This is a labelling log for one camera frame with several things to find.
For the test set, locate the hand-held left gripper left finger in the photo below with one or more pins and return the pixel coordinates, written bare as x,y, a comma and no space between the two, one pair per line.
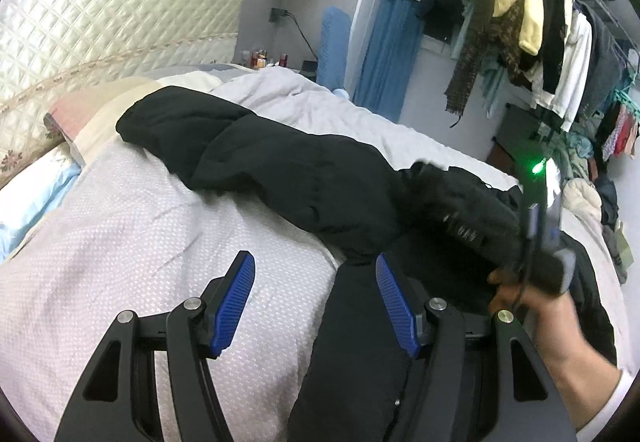
235,302

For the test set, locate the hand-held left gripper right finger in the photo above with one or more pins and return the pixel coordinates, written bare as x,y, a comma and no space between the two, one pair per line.
395,307

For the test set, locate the black puffer jacket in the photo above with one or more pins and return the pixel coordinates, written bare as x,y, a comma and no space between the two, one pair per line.
300,172

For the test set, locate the person's right forearm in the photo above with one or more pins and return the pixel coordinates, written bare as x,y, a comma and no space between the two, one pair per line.
585,387

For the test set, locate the pile of clothes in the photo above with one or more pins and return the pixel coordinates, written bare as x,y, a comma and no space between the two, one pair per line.
580,202

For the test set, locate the green hanger with small clothes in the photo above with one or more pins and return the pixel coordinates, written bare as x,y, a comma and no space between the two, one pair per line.
620,127

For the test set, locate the person's right hand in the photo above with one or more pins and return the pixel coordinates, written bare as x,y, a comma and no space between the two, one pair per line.
545,327

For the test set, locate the green box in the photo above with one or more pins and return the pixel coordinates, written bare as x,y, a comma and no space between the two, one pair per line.
622,247

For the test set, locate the grey duvet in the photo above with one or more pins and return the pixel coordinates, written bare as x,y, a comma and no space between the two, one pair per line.
125,247

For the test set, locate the dark dresser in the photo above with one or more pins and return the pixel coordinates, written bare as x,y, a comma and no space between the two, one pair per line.
510,137

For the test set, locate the white hoodie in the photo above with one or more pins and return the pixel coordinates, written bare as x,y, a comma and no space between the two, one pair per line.
575,67

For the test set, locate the grey hanging coat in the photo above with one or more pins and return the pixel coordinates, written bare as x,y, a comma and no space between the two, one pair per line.
602,62

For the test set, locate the dark patterned scarf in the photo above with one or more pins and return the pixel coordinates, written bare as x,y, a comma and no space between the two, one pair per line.
465,67

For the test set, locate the light blue cloth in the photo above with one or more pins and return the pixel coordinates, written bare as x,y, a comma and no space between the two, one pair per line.
30,212

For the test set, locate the black hanging jacket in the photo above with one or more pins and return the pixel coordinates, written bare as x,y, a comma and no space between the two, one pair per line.
552,32

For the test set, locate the pink beige pillow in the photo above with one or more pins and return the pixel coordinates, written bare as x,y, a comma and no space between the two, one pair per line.
90,117

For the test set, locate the group of small bottles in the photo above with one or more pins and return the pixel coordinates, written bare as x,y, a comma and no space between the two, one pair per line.
259,60

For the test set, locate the small black box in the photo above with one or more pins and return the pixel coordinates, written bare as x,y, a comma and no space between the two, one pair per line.
309,67

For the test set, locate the blue curtain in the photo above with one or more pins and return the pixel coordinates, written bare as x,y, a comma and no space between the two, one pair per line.
390,52

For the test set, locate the quilted cream headboard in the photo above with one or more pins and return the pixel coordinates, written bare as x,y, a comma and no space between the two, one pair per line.
100,22

